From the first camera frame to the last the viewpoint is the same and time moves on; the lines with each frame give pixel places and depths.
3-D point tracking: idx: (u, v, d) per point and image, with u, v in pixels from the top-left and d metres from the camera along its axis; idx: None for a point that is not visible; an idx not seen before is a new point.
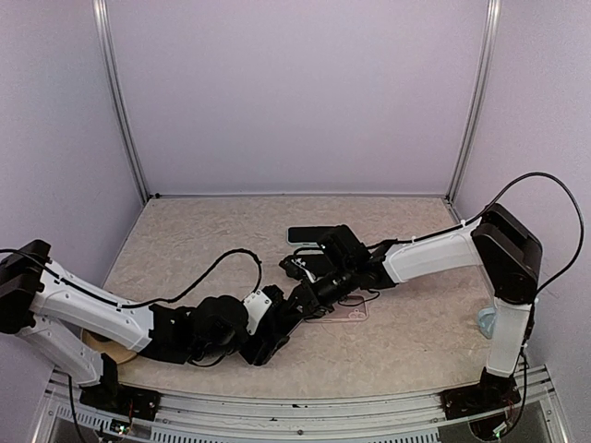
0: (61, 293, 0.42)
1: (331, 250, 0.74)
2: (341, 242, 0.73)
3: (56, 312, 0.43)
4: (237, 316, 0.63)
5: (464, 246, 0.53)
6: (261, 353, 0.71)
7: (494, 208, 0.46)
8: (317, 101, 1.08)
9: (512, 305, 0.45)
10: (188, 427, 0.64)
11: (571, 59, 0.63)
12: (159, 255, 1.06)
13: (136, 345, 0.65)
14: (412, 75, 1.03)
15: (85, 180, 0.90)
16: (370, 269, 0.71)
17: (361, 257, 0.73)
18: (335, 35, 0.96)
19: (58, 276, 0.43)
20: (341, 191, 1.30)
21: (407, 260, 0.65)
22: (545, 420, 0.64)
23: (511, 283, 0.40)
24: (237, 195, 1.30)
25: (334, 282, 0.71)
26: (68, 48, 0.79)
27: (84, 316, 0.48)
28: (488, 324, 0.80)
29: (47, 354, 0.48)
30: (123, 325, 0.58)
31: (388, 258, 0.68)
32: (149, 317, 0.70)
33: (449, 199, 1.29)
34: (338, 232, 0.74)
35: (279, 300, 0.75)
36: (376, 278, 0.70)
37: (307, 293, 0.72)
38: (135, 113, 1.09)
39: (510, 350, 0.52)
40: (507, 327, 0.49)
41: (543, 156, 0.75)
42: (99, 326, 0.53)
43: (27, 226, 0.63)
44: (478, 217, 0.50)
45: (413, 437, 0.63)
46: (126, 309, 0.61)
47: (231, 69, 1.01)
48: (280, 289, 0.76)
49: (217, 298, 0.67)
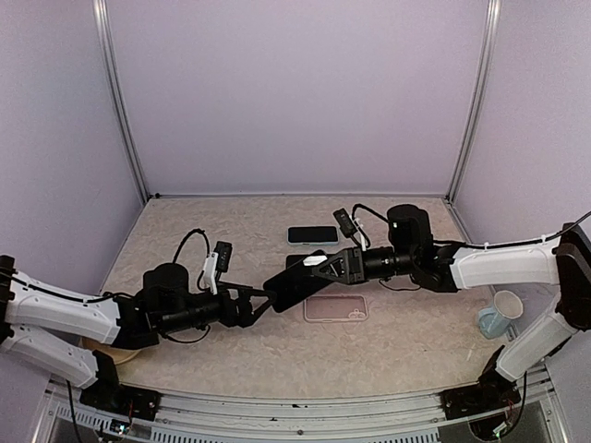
0: (30, 297, 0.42)
1: (400, 231, 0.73)
2: (417, 230, 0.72)
3: (30, 317, 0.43)
4: (179, 281, 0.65)
5: (540, 264, 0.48)
6: (239, 312, 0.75)
7: (574, 228, 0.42)
8: (317, 101, 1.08)
9: (569, 327, 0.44)
10: (188, 427, 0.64)
11: (571, 61, 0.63)
12: (159, 255, 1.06)
13: (108, 338, 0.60)
14: (412, 76, 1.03)
15: (85, 181, 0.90)
16: (436, 269, 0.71)
17: (428, 250, 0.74)
18: (336, 35, 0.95)
19: (25, 283, 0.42)
20: (340, 192, 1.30)
21: (476, 265, 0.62)
22: (545, 420, 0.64)
23: (579, 307, 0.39)
24: (237, 195, 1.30)
25: (387, 261, 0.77)
26: (68, 48, 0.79)
27: (61, 317, 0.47)
28: (489, 324, 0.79)
29: (35, 359, 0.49)
30: (99, 322, 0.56)
31: (456, 263, 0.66)
32: (114, 307, 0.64)
33: (449, 199, 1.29)
34: (419, 216, 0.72)
35: (227, 251, 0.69)
36: (438, 280, 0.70)
37: (355, 260, 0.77)
38: (135, 113, 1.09)
39: (528, 357, 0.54)
40: (538, 338, 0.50)
41: (543, 158, 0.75)
42: (73, 326, 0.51)
43: (26, 226, 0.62)
44: (560, 234, 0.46)
45: (413, 437, 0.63)
46: (91, 304, 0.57)
47: (231, 68, 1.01)
48: (226, 242, 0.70)
49: (154, 271, 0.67)
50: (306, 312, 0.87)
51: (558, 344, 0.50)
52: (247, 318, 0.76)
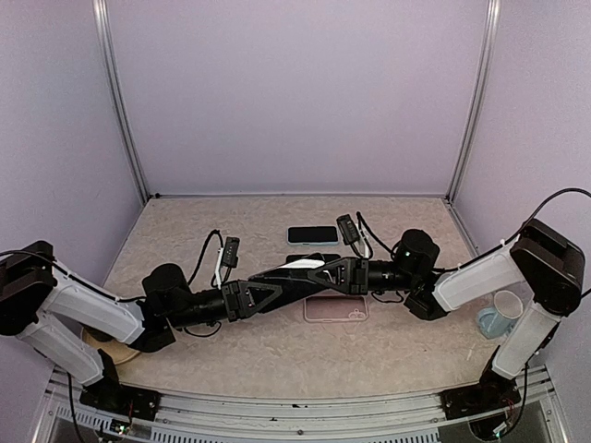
0: (70, 287, 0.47)
1: (409, 259, 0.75)
2: (425, 267, 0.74)
3: (65, 305, 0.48)
4: (175, 279, 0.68)
5: (505, 264, 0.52)
6: (241, 306, 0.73)
7: (531, 222, 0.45)
8: (317, 101, 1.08)
9: (551, 316, 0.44)
10: (188, 427, 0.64)
11: (572, 60, 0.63)
12: (159, 255, 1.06)
13: (128, 337, 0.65)
14: (412, 76, 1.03)
15: (84, 181, 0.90)
16: (425, 300, 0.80)
17: (428, 277, 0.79)
18: (335, 35, 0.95)
19: (66, 272, 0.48)
20: (341, 192, 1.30)
21: (455, 286, 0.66)
22: (545, 420, 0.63)
23: (553, 293, 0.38)
24: (237, 195, 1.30)
25: (386, 276, 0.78)
26: (68, 52, 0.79)
27: (88, 308, 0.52)
28: (489, 324, 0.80)
29: (48, 354, 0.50)
30: (120, 317, 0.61)
31: (437, 288, 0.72)
32: (137, 309, 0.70)
33: (449, 199, 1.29)
34: (433, 251, 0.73)
35: (233, 247, 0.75)
36: (428, 309, 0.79)
37: (358, 271, 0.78)
38: (135, 113, 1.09)
39: (522, 350, 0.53)
40: (526, 329, 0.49)
41: (543, 159, 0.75)
42: (102, 320, 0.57)
43: (27, 226, 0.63)
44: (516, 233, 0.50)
45: (413, 437, 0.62)
46: (122, 304, 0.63)
47: (230, 68, 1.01)
48: (235, 242, 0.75)
49: (151, 276, 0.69)
50: (306, 312, 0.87)
51: (547, 334, 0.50)
52: (243, 312, 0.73)
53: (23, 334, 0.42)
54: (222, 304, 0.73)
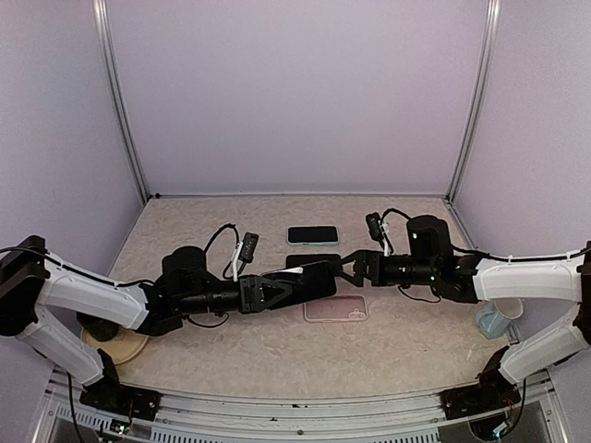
0: (65, 277, 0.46)
1: (417, 240, 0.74)
2: (437, 243, 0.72)
3: (61, 295, 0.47)
4: (196, 259, 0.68)
5: (563, 280, 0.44)
6: (254, 301, 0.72)
7: None
8: (316, 101, 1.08)
9: (582, 342, 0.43)
10: (188, 428, 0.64)
11: (572, 60, 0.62)
12: (159, 255, 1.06)
13: (134, 321, 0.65)
14: (411, 75, 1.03)
15: (84, 181, 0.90)
16: (456, 280, 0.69)
17: (449, 257, 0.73)
18: (334, 34, 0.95)
19: (59, 263, 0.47)
20: (341, 192, 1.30)
21: (495, 282, 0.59)
22: (545, 420, 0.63)
23: None
24: (238, 195, 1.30)
25: (404, 268, 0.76)
26: (68, 52, 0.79)
27: (85, 298, 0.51)
28: (489, 324, 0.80)
29: (48, 354, 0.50)
30: (121, 303, 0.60)
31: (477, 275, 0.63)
32: (140, 293, 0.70)
33: (449, 198, 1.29)
34: (437, 224, 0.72)
35: (250, 244, 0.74)
36: (461, 290, 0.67)
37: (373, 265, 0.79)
38: (135, 113, 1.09)
39: (537, 361, 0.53)
40: (548, 344, 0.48)
41: (544, 159, 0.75)
42: (102, 308, 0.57)
43: (27, 226, 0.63)
44: (584, 252, 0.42)
45: (413, 437, 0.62)
46: (121, 289, 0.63)
47: (229, 66, 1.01)
48: (253, 237, 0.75)
49: (173, 255, 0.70)
50: (306, 312, 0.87)
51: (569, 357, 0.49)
52: (256, 305, 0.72)
53: (23, 334, 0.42)
54: (237, 294, 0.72)
